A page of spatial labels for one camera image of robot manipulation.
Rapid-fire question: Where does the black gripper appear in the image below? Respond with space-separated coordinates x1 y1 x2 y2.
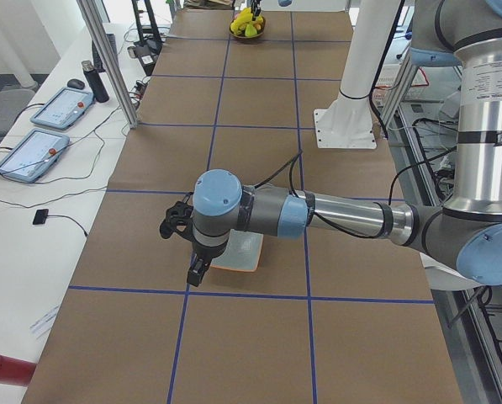
187 246 225 287
250 0 261 12

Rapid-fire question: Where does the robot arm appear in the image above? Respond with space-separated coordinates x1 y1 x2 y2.
184 1 502 286
246 0 293 11

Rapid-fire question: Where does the wicker fruit basket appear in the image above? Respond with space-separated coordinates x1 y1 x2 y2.
229 13 266 40

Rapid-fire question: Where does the grey square plate orange rim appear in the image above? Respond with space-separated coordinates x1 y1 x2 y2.
211 230 263 273

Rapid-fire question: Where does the green pear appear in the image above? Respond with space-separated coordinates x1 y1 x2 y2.
245 24 258 38

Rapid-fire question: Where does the small black puck device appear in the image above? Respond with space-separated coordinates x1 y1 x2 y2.
32 209 49 226

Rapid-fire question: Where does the black water bottle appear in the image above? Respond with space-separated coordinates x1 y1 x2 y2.
81 60 109 103

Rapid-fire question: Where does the black computer mouse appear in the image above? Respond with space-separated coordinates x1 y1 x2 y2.
66 78 86 90

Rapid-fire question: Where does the near blue teach pendant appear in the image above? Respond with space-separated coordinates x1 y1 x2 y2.
0 129 70 183

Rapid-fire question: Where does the blue teach pendant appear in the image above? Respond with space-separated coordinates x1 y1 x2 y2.
0 129 70 183
30 87 94 130

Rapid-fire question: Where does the far blue teach pendant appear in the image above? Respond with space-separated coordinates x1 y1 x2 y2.
30 87 94 130

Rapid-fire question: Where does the red cylinder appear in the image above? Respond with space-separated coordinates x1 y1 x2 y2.
0 354 37 387

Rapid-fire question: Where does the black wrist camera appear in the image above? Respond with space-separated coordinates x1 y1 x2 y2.
159 192 193 242

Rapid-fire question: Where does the white camera pedestal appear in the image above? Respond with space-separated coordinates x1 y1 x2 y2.
314 0 404 150

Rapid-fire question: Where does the aluminium frame post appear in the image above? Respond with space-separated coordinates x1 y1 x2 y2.
77 0 138 129

